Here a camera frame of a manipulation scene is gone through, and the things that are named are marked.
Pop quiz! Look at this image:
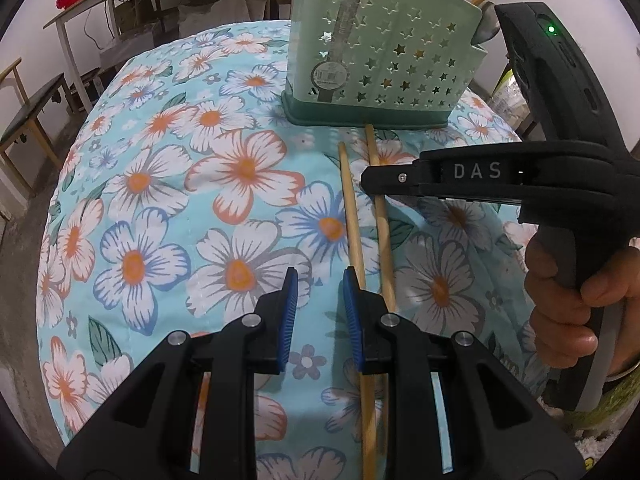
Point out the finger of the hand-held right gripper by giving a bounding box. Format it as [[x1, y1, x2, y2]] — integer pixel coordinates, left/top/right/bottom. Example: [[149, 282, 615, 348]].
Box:
[[361, 156, 426, 197]]

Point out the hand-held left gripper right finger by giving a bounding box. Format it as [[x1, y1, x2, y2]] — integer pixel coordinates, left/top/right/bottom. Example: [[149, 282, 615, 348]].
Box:
[[342, 266, 586, 480]]

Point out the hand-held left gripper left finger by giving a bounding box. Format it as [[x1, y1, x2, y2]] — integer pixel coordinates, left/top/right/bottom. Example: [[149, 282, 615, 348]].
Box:
[[57, 267, 300, 480]]

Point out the green perforated utensil holder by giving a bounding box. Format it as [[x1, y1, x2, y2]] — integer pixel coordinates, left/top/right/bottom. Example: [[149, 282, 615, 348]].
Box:
[[281, 0, 489, 129]]

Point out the metal spoon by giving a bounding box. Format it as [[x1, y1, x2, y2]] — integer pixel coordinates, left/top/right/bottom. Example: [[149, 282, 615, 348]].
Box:
[[472, 7, 501, 47]]

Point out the person's right hand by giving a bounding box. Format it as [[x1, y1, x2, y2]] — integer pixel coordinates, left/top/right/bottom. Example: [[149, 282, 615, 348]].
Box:
[[525, 232, 640, 377]]

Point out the green yellow rice bag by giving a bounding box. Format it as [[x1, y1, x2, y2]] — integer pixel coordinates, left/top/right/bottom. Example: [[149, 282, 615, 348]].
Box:
[[492, 66, 540, 137]]

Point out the floral turquoise blanket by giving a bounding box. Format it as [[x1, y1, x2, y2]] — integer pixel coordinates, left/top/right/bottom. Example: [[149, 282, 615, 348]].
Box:
[[37, 19, 601, 480]]

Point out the grey cushion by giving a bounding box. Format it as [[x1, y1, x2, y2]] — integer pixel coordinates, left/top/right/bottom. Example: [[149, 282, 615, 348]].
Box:
[[177, 0, 252, 37]]

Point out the wooden chair dark seat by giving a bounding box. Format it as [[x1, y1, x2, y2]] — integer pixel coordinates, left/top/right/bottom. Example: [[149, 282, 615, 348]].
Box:
[[0, 57, 72, 197]]

